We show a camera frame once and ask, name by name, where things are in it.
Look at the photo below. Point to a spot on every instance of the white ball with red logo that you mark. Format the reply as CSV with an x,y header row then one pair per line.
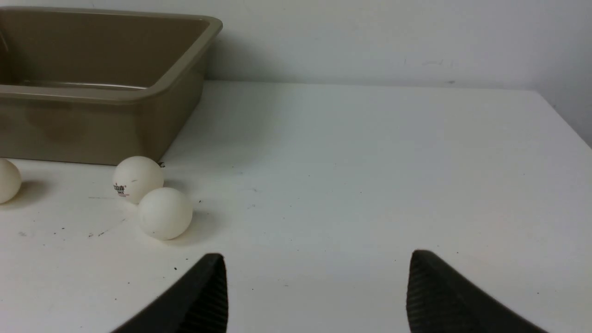
x,y
10,180

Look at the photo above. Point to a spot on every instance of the tan plastic bin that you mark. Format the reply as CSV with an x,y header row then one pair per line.
x,y
96,86

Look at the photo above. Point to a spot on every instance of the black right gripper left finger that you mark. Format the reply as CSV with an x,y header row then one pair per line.
x,y
196,303

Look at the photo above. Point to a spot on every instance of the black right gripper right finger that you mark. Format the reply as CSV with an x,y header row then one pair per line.
x,y
441,300

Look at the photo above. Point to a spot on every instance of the plain white ball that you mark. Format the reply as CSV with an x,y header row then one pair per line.
x,y
165,213

